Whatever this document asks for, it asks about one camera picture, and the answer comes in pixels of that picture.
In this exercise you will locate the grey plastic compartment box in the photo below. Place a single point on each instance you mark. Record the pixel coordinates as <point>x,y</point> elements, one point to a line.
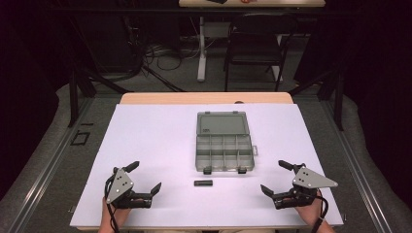
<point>223,145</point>

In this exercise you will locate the black metal stand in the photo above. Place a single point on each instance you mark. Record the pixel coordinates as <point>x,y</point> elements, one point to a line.
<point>74,97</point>
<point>338,100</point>

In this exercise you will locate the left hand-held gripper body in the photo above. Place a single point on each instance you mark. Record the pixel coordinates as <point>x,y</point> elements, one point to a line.
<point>120,187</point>

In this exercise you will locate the white desk leg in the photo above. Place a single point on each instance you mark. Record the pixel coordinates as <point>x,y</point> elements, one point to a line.
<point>201,51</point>

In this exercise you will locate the white box under desk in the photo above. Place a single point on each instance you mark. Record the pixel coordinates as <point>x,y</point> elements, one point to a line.
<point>216,30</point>

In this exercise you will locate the small black rectangular block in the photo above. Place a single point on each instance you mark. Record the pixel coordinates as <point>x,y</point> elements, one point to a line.
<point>203,183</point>

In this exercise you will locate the orange object on desk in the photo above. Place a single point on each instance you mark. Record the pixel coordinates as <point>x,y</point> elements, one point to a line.
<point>248,1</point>

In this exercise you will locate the person's right hand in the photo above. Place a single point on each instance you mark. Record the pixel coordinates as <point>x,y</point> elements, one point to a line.
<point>309,213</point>

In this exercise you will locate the aluminium floor rail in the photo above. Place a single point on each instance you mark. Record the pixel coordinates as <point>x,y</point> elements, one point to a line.
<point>48,168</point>
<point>356,168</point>

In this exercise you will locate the person's left hand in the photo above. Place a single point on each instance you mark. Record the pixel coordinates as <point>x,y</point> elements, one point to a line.
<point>112,215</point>

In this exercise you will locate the white table mat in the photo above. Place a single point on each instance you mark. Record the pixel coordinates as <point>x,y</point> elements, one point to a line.
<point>155,139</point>

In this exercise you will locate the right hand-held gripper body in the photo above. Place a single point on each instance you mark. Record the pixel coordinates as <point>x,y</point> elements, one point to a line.
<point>307,181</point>

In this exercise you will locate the black object on desk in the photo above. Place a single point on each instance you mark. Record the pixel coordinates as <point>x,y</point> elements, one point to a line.
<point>217,1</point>

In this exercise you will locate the black folding chair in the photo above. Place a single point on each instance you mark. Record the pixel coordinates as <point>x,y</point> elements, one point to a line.
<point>256,48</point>

